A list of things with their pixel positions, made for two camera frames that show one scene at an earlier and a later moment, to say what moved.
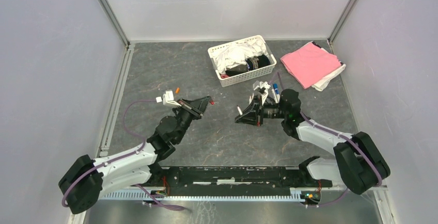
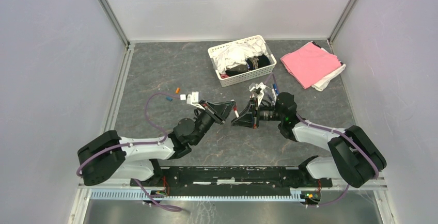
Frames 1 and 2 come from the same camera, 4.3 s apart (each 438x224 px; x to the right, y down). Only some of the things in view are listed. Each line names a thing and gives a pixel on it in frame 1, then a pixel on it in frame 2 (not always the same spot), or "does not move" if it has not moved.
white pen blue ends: x=277 y=92 does not move
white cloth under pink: x=321 y=85 does not move
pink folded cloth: x=310 y=63 does not move
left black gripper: x=196 y=108 to x=219 y=112
